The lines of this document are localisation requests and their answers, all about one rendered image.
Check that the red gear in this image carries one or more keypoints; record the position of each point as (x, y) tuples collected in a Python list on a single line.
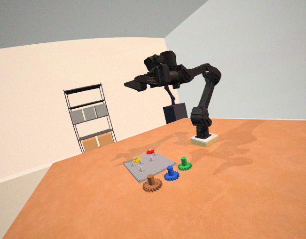
[(150, 152)]

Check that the green gear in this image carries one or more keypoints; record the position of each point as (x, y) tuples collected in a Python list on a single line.
[(184, 164)]

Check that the brown gear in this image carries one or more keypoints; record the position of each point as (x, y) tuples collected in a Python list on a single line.
[(152, 184)]

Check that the blue gear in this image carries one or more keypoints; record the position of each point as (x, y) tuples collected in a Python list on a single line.
[(171, 175)]

